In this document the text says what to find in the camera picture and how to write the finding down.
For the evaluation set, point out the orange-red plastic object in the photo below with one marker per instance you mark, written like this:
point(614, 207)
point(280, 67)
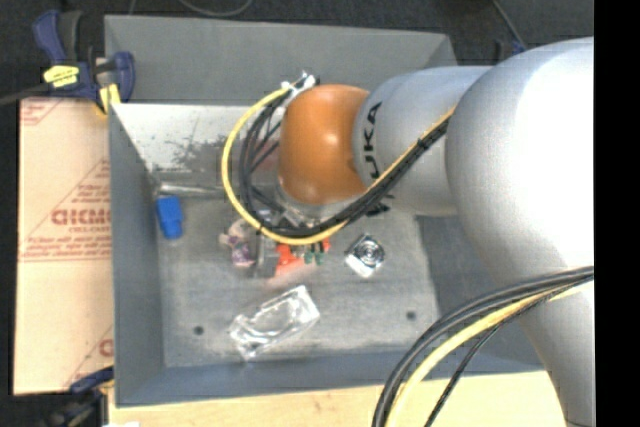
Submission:
point(288, 257)

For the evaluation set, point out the purple and white toy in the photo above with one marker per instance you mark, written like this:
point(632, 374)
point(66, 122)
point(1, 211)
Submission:
point(240, 255)

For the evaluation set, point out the long clear glass dish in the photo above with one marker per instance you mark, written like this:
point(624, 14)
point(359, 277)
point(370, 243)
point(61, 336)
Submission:
point(272, 322)

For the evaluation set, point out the grey metal bin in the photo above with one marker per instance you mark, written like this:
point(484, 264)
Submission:
point(350, 305)

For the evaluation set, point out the clear bottle with blue cap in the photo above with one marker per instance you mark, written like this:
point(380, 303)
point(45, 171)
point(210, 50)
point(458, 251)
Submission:
point(169, 216)

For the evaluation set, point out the brown cardboard board red print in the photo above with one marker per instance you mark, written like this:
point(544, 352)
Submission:
point(60, 175)

